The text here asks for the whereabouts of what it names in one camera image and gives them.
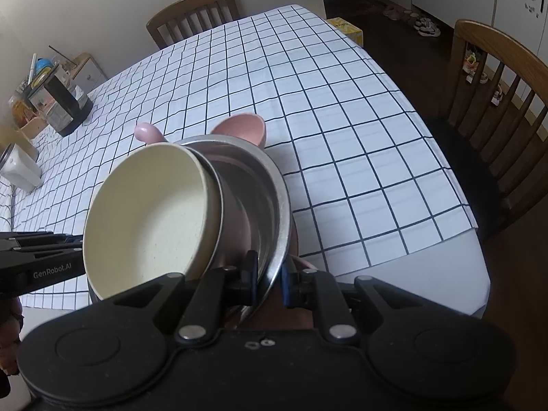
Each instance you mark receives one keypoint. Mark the large steel bowl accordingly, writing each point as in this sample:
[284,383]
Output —
[269,197]

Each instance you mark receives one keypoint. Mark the wooden side shelf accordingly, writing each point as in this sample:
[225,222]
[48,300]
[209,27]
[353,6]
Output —
[87,72]

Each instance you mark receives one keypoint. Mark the colourful floor toy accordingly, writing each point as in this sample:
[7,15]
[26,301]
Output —
[471,60]

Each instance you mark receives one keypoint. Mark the thin black stick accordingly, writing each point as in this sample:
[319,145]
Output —
[60,52]

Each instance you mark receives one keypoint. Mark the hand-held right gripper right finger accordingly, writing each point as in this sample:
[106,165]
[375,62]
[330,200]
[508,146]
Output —
[289,289]

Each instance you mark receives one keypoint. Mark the pink slippers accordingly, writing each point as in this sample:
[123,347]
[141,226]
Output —
[394,12]

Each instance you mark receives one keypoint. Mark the cream bowl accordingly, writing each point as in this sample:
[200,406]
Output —
[150,218]

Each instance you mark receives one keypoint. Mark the white insulated cup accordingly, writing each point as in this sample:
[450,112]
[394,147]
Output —
[21,171]

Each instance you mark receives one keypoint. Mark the wooden slat-back chair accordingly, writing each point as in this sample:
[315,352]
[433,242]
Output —
[192,2]
[492,34]

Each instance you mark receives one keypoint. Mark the blue container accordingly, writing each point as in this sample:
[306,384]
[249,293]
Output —
[43,65]

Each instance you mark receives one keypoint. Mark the pink cartoon bowl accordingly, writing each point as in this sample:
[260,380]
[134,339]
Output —
[237,222]

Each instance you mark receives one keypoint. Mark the white pen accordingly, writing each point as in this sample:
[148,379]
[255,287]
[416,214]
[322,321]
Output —
[32,68]

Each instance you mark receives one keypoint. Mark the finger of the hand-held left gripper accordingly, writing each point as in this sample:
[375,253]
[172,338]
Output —
[47,242]

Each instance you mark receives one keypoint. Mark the orange drink bottle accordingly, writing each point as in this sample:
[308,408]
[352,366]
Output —
[19,111]

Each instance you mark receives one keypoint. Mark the yellow thermos pitcher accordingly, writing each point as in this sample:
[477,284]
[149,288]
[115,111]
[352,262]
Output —
[7,139]

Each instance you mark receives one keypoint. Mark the checked white tablecloth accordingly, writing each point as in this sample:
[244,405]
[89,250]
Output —
[321,115]

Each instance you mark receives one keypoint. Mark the glass electric kettle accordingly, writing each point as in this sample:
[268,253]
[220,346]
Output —
[60,94]

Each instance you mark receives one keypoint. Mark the yellow cardboard box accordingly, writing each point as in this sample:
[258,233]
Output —
[346,28]

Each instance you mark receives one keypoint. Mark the person's left hand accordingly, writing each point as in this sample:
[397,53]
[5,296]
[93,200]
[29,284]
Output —
[13,329]

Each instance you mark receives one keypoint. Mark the small steel bowl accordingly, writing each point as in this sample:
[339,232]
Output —
[217,205]

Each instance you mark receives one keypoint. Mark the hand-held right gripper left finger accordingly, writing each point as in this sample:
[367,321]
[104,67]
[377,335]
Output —
[248,282]

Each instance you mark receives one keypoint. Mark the white sneakers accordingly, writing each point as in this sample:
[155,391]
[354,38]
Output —
[428,28]

